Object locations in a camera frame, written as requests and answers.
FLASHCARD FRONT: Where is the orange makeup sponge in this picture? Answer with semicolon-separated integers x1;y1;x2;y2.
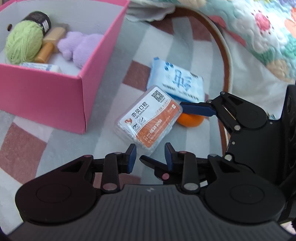
177;113;205;128

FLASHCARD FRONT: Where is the blue tissue pack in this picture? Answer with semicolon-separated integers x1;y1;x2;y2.
147;57;205;103

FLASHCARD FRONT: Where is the orange white floss box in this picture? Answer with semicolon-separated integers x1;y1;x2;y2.
115;85;183;155

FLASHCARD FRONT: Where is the pink cardboard storage box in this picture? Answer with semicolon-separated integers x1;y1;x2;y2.
1;1;128;134

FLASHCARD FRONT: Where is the white wet wipes pack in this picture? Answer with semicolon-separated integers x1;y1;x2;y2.
19;62;62;73

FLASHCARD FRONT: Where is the gold foundation bottle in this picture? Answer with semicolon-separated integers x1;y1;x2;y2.
34;27;66;63

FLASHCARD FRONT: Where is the green yarn ball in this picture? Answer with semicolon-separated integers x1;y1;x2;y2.
4;11;52;65

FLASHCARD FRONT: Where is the floral quilt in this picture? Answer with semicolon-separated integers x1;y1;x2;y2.
127;0;295;82

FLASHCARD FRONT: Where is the purple plush toy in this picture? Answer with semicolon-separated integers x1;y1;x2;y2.
57;32;104;69

